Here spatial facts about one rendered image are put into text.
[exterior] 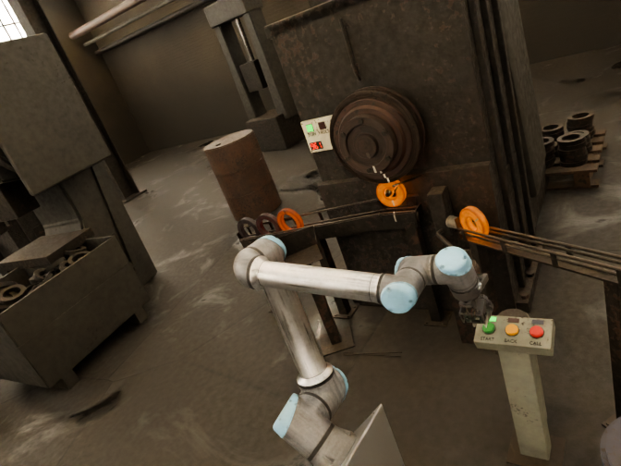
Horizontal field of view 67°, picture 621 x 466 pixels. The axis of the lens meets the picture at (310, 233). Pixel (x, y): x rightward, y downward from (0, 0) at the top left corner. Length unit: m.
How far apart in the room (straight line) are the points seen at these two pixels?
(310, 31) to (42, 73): 2.41
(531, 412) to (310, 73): 1.82
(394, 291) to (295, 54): 1.59
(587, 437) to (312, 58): 2.04
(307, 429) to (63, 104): 3.28
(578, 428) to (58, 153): 3.73
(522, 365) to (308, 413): 0.75
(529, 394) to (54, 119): 3.66
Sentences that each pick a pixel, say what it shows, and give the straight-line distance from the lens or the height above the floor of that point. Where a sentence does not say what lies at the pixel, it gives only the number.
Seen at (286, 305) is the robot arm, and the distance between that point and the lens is 1.71.
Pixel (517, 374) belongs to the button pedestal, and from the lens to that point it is 1.81.
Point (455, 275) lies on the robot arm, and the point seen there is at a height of 0.96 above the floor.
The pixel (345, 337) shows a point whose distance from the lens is 2.86.
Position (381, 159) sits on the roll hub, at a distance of 2.24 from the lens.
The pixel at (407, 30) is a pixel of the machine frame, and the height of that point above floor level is 1.53.
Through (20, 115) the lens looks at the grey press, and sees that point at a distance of 4.05.
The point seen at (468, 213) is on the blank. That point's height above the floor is 0.76.
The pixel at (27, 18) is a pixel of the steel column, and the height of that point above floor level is 3.10.
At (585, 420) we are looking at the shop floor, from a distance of 2.26.
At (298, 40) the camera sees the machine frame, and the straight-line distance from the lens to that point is 2.53.
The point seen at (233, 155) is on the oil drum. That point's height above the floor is 0.75.
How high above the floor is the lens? 1.71
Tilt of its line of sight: 23 degrees down
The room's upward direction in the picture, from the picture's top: 21 degrees counter-clockwise
